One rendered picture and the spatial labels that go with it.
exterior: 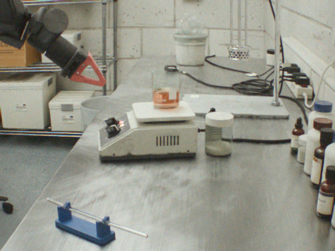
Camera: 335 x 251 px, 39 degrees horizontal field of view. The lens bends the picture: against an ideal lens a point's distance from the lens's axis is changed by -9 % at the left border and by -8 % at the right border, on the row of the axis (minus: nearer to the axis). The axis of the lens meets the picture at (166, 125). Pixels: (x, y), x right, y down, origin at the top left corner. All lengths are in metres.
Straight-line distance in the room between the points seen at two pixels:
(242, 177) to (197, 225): 0.21
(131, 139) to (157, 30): 2.46
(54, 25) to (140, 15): 2.46
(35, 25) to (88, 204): 0.39
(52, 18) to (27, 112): 2.36
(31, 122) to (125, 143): 2.36
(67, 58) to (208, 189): 0.41
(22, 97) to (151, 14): 1.03
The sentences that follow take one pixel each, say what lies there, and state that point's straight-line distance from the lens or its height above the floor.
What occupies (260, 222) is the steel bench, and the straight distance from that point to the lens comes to 0.80.
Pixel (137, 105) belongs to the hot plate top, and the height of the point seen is 0.84.
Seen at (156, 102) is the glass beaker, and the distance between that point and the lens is 1.07.
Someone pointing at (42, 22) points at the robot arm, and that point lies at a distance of 1.01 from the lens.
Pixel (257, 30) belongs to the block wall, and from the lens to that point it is 3.46.
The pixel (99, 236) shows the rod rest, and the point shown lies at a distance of 0.74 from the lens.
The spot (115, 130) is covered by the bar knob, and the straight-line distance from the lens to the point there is 1.04.
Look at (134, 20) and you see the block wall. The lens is 3.47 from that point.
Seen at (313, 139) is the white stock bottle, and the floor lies 0.83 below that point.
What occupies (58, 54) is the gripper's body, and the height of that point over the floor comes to 0.96.
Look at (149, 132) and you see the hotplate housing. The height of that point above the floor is 0.81.
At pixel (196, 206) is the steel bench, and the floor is 0.75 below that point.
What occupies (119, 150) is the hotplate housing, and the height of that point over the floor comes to 0.77.
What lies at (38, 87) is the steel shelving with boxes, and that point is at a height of 0.43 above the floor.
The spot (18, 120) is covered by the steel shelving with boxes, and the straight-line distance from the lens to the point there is 3.40.
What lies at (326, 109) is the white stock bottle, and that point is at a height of 0.85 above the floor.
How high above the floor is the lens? 1.13
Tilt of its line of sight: 17 degrees down
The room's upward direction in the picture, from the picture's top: straight up
